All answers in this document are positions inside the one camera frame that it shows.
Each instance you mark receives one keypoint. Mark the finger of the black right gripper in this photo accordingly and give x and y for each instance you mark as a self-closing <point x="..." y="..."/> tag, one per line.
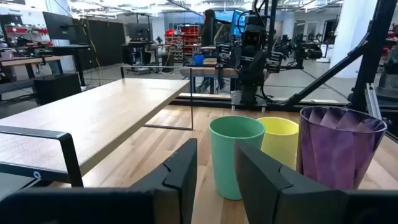
<point x="275" y="62"/>
<point x="224" y="56"/>

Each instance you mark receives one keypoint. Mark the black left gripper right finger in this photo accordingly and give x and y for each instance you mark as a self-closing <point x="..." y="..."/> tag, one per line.
<point x="258" y="180"/>

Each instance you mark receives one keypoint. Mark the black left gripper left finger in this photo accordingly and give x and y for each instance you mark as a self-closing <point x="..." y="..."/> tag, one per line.
<point x="180" y="168"/>

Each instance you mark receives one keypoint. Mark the green plastic cup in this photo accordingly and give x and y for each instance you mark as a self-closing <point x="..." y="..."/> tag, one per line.
<point x="224" y="155"/>

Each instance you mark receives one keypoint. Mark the purple translucent faceted cup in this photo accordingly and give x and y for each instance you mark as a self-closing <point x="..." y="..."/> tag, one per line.
<point x="335" y="155"/>

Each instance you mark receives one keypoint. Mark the black background robot arm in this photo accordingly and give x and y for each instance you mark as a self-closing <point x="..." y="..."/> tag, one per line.
<point x="303" y="49"/>

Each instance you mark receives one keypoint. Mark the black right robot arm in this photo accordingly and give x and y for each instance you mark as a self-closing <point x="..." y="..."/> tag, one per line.
<point x="248" y="93"/>

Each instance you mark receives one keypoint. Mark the wooden shelf black metal legs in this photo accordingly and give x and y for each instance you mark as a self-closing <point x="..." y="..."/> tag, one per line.
<point x="93" y="118"/>

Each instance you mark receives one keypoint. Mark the wooden workbench blue legs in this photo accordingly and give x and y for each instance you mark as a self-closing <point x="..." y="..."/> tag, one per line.
<point x="205" y="72"/>

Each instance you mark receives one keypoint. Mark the blue bin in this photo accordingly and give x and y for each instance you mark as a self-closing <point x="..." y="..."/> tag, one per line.
<point x="199" y="59"/>

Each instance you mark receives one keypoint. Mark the person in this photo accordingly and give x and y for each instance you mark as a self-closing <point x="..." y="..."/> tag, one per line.
<point x="209" y="28"/>

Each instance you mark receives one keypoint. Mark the blue lit display screen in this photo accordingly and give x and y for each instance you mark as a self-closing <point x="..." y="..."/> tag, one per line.
<point x="237" y="21"/>

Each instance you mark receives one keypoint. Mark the red parts bin shelving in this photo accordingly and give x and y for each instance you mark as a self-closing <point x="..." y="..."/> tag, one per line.
<point x="188" y="39"/>

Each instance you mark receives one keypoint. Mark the black computer monitor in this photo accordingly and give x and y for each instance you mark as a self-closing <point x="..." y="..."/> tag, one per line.
<point x="59" y="26"/>
<point x="139" y="31"/>

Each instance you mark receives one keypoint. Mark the silver aluminium extrusion piece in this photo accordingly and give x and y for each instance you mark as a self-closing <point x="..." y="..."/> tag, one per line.
<point x="372" y="99"/>

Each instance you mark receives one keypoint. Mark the black partition panel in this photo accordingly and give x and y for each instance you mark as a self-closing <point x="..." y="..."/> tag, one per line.
<point x="102" y="43"/>

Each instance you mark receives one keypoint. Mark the black box on floor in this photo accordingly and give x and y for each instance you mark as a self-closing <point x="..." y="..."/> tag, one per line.
<point x="57" y="88"/>

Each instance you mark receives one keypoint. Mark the black desk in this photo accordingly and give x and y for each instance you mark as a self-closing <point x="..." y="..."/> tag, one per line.
<point x="73" y="49"/>

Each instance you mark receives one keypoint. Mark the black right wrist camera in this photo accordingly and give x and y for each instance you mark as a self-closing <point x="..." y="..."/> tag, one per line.
<point x="255" y="37"/>

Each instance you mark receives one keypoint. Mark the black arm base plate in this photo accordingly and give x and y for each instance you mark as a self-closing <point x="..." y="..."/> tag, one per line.
<point x="235" y="99"/>

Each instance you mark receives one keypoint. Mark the black aluminium rig frame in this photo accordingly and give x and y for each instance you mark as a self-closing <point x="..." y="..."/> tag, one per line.
<point x="373" y="46"/>

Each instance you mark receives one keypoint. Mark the wooden table black frame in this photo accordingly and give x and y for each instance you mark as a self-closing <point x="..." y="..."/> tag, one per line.
<point x="28" y="61"/>

